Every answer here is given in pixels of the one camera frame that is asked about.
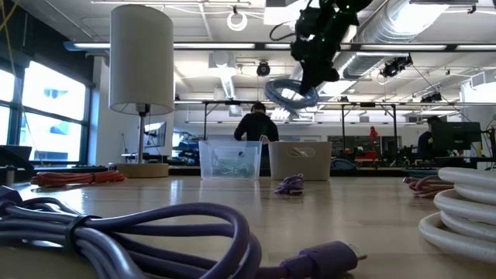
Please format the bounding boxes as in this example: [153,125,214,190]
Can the purple USB cable bundle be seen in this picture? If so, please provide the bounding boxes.
[274,173,306,196]
[0,184,368,279]

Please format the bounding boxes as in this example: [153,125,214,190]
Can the small background screen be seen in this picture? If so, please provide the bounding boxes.
[143,122,167,149]

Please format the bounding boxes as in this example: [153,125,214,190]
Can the round black ceiling camera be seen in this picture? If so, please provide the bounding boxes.
[255,60,271,78]

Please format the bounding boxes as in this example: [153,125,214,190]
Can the clear plastic bin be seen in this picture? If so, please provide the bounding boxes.
[198,139,264,181]

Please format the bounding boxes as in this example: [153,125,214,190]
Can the white hanging cable coil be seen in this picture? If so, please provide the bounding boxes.
[226,10,249,33]

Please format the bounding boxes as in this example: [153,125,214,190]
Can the silver ventilation duct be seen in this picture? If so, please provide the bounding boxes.
[332,0,446,81]

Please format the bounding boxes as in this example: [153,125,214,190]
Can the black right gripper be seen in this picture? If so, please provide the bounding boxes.
[290,5,360,96]

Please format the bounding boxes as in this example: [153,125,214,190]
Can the white opaque plastic bin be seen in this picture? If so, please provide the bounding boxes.
[267,140,333,181]

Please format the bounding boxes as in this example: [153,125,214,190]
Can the large glass window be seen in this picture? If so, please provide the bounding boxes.
[0,60,92,164]

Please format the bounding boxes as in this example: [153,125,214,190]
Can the green USB cable bundle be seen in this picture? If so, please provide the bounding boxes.
[216,162,256,178]

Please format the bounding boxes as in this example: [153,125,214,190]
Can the table lamp white shade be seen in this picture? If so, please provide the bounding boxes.
[108,4,175,179]

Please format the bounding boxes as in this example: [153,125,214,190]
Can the red-orange USB cable bundle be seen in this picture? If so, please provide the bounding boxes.
[30,170,126,188]

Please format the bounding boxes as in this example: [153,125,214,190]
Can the black computer monitor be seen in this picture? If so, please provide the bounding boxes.
[430,122,483,153]

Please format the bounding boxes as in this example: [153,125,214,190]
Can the thick cream-white cable coil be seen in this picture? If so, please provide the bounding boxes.
[417,166,496,265]

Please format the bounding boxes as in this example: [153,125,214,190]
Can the cream braided USB cable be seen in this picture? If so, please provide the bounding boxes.
[286,146,315,158]

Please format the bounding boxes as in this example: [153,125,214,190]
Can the light blue USB cable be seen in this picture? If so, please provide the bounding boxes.
[264,78,321,110]

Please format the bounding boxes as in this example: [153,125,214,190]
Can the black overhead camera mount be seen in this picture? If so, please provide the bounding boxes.
[379,56,414,78]

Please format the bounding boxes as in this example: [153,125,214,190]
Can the black background rig frame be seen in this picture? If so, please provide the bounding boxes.
[201,100,496,152]

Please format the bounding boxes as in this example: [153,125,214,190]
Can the overhead light bar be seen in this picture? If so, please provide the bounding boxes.
[64,40,496,53]

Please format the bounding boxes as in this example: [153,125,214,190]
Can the pink USB cable bundle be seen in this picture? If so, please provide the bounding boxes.
[401,174,455,199]

